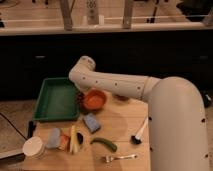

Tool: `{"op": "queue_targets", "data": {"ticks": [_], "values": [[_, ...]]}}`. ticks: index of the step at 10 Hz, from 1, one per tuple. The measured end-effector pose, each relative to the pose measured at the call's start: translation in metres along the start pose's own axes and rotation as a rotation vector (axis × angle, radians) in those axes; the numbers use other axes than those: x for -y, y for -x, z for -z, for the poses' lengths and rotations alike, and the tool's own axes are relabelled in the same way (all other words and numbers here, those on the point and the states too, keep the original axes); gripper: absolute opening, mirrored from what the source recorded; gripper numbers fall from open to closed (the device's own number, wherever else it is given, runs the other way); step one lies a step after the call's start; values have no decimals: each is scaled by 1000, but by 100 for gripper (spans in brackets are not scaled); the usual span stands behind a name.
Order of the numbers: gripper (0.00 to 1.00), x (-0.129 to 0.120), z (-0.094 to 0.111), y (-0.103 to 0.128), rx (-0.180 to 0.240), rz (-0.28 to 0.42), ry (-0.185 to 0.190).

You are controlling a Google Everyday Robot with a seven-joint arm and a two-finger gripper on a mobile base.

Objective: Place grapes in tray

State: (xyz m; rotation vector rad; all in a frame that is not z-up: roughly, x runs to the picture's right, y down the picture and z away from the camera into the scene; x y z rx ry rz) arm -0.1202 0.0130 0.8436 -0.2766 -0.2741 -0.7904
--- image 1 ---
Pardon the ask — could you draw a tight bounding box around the orange bowl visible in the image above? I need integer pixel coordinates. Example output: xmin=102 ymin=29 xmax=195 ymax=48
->
xmin=83 ymin=89 xmax=107 ymax=110

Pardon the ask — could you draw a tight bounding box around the white paper cup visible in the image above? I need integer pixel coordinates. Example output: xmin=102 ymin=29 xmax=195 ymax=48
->
xmin=22 ymin=136 xmax=45 ymax=158

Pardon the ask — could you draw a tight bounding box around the green plastic tray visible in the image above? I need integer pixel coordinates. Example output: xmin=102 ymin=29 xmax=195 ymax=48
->
xmin=33 ymin=77 xmax=79 ymax=122

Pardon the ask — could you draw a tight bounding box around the dark eggplant piece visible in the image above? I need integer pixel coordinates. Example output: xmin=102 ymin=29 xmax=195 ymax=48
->
xmin=77 ymin=132 xmax=84 ymax=145

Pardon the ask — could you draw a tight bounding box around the black left floor cable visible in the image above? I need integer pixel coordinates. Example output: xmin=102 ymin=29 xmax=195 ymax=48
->
xmin=0 ymin=112 xmax=28 ymax=141

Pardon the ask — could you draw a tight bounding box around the dark purple grape bunch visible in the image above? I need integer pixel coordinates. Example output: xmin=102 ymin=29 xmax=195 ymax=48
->
xmin=77 ymin=92 xmax=84 ymax=106

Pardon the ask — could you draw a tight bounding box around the green cucumber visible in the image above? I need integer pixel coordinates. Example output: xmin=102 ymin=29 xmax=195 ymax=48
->
xmin=90 ymin=137 xmax=117 ymax=152

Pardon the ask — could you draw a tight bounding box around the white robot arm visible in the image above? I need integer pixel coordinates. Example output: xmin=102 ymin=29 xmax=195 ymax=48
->
xmin=69 ymin=56 xmax=210 ymax=171

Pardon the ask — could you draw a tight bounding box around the grey blue sponge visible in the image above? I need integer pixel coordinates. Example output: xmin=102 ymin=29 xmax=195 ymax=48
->
xmin=46 ymin=128 xmax=61 ymax=149

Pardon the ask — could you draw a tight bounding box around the silver fork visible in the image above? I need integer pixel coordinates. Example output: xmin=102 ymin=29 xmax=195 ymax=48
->
xmin=102 ymin=154 xmax=137 ymax=163

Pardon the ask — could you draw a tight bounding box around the blue sponge block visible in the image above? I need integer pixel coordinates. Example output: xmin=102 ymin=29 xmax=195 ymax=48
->
xmin=83 ymin=113 xmax=101 ymax=133

